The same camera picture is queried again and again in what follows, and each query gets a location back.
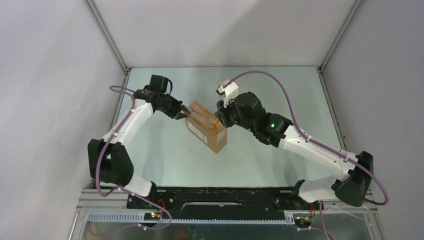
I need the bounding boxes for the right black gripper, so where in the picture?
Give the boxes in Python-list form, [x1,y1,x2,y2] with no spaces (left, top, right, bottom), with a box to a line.
[215,93,256,133]

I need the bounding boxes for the brown cardboard express box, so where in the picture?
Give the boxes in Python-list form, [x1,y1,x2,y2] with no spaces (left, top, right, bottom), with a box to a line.
[185,101,228,154]

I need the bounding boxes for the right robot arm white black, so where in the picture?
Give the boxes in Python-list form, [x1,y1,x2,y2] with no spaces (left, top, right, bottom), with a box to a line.
[215,92,373,209]

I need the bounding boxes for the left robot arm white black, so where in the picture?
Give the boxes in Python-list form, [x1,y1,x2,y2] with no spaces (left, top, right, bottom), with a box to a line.
[87,86,190,208]

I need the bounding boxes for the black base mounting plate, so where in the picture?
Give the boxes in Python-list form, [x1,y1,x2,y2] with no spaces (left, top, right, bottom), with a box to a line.
[147,186,319,221]

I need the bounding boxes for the left controller board with leds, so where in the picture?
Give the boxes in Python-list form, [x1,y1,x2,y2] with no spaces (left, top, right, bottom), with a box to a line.
[143,212,162,222]

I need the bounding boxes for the controller board with leds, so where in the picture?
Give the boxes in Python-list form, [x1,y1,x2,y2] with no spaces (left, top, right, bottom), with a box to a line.
[143,212,162,222]
[293,216,314,231]

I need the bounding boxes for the right controller board with leds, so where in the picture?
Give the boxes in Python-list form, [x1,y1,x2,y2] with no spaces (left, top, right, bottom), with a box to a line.
[293,216,314,231]

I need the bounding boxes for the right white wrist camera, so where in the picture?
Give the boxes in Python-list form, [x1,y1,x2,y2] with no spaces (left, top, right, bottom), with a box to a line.
[216,79,239,108]

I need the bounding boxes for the grey slotted cable duct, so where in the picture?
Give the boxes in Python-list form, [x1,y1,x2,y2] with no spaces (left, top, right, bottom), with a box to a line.
[86,211,299,226]

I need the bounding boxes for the left aluminium frame post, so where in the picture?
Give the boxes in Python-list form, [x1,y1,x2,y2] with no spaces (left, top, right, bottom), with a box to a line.
[83,0,130,75]

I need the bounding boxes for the aluminium frame post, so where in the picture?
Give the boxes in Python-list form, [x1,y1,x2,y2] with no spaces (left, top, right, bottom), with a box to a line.
[318,0,364,73]
[83,0,130,75]

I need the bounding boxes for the right aluminium frame post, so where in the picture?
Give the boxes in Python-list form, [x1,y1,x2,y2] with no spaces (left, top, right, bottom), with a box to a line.
[318,0,364,73]

